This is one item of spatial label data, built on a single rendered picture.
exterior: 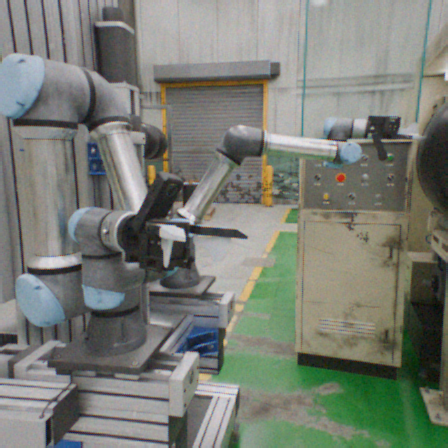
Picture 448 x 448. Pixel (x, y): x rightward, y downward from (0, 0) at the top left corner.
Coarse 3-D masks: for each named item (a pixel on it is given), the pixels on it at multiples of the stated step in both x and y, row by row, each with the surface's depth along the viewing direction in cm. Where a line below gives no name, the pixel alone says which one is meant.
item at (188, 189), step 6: (192, 180) 820; (186, 186) 768; (192, 186) 768; (186, 192) 770; (192, 192) 770; (186, 198) 772; (174, 210) 813; (210, 210) 817; (204, 216) 772; (210, 216) 784
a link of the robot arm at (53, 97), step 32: (0, 64) 79; (32, 64) 76; (64, 64) 83; (0, 96) 79; (32, 96) 76; (64, 96) 80; (32, 128) 78; (64, 128) 80; (32, 160) 81; (64, 160) 83; (32, 192) 82; (64, 192) 83; (32, 224) 84; (64, 224) 84; (64, 256) 85; (32, 288) 82; (64, 288) 84; (32, 320) 86; (64, 320) 87
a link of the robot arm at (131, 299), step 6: (132, 288) 98; (138, 288) 101; (126, 294) 97; (132, 294) 98; (138, 294) 101; (126, 300) 97; (132, 300) 98; (138, 300) 101; (120, 306) 96; (126, 306) 97; (132, 306) 99
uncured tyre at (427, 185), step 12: (444, 108) 146; (432, 120) 154; (444, 120) 142; (432, 132) 146; (444, 132) 141; (420, 144) 159; (432, 144) 145; (444, 144) 141; (420, 156) 156; (432, 156) 145; (444, 156) 142; (420, 168) 156; (432, 168) 145; (444, 168) 142; (420, 180) 161; (432, 180) 146; (444, 180) 143; (432, 192) 149; (444, 192) 144; (444, 204) 147
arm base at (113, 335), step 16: (96, 320) 97; (112, 320) 96; (128, 320) 98; (96, 336) 96; (112, 336) 96; (128, 336) 98; (144, 336) 101; (96, 352) 96; (112, 352) 96; (128, 352) 97
